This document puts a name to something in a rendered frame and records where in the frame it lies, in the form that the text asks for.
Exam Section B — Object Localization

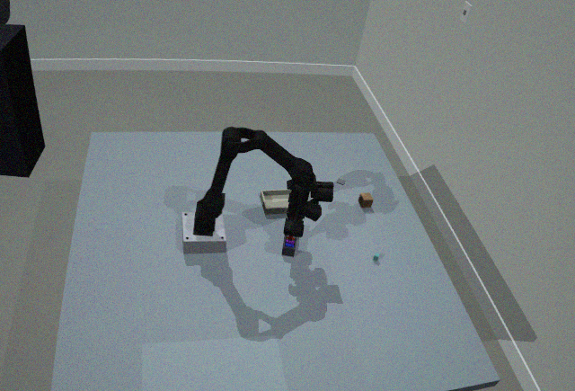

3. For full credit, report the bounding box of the brown cube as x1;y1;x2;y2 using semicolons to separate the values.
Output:
358;192;373;209

